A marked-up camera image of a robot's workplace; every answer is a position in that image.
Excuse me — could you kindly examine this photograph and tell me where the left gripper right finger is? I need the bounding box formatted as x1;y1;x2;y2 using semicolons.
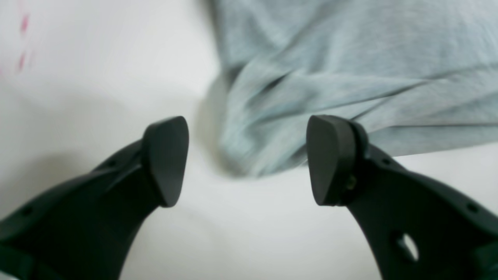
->
306;115;498;280

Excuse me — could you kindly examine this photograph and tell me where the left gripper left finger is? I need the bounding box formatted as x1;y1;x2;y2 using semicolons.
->
0;116;189;280

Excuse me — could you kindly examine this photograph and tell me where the grey T-shirt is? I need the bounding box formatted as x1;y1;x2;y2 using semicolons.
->
208;0;498;177

